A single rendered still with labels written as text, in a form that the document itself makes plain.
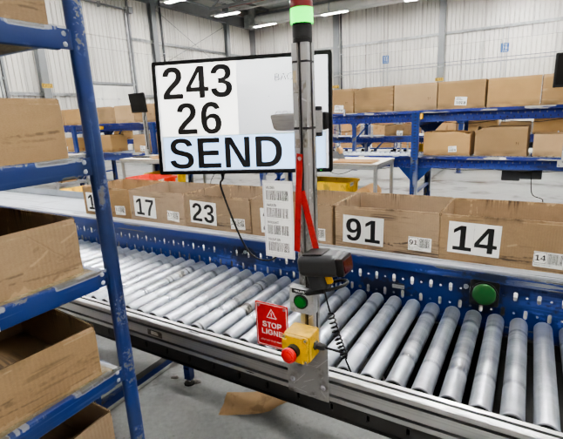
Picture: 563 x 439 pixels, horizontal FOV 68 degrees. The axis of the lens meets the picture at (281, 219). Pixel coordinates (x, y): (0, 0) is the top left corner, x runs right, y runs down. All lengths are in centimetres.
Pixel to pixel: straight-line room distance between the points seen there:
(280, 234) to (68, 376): 54
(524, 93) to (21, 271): 571
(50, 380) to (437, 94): 571
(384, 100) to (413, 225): 479
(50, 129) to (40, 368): 39
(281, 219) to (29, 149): 56
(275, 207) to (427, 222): 67
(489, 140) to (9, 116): 541
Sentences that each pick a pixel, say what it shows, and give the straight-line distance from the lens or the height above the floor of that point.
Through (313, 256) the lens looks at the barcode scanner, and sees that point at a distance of 95.
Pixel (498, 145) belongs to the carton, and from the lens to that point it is 576.
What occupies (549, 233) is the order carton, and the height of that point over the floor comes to 101.
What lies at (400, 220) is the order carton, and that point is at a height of 101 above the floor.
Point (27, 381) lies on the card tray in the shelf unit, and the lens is 83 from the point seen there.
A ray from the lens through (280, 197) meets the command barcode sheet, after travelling 102.
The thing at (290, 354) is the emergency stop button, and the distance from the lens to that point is 103.
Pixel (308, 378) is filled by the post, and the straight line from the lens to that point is 118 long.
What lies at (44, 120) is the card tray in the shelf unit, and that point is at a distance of 77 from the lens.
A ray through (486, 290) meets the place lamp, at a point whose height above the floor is 83.
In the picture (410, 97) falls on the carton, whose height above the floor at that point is 155.
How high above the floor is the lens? 140
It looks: 14 degrees down
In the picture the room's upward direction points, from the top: 3 degrees counter-clockwise
